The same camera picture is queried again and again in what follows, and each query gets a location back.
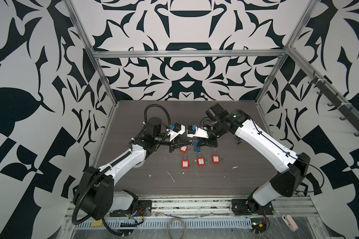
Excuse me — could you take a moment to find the aluminium frame crossbar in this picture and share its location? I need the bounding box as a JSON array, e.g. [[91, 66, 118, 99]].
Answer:
[[92, 49, 285, 59]]

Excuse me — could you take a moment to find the pink white clip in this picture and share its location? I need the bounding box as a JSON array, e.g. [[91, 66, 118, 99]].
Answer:
[[281, 215, 299, 232]]

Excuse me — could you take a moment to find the grey hook rail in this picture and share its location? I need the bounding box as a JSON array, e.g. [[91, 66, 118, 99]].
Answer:
[[309, 71, 359, 137]]

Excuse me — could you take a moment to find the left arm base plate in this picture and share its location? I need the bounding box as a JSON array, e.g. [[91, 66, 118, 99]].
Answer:
[[110, 200, 153, 217]]

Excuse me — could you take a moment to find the red padlock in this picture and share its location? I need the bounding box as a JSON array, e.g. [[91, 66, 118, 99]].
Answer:
[[181, 154, 190, 169], [196, 152, 205, 166], [211, 149, 221, 164], [179, 145, 188, 154]]

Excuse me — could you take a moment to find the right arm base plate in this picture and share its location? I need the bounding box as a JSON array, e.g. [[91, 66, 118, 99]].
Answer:
[[231, 199, 274, 216]]

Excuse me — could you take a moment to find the red padlock front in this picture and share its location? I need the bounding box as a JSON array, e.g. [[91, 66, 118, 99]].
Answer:
[[181, 154, 190, 169]]

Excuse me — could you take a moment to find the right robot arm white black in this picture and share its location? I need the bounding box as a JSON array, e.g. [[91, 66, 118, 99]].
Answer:
[[197, 104, 311, 209]]

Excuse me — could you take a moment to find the yellow connector block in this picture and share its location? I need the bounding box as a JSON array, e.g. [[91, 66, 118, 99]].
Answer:
[[90, 220, 104, 228]]

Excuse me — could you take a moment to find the blue padlock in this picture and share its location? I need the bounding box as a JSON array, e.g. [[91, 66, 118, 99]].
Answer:
[[194, 141, 200, 152]]

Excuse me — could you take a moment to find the small circuit board right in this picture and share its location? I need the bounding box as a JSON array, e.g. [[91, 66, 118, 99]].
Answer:
[[250, 218, 270, 235]]

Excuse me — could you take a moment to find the tape roll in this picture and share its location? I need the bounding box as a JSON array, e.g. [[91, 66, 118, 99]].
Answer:
[[135, 160, 145, 168]]

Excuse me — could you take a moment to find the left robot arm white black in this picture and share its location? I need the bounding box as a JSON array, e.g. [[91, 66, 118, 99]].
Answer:
[[71, 104, 191, 225]]

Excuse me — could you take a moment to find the coiled grey cable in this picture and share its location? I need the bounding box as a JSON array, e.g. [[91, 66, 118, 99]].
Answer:
[[167, 217, 187, 239]]

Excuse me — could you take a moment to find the white slotted cable duct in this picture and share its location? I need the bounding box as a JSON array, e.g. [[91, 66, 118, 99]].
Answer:
[[74, 218, 252, 230]]

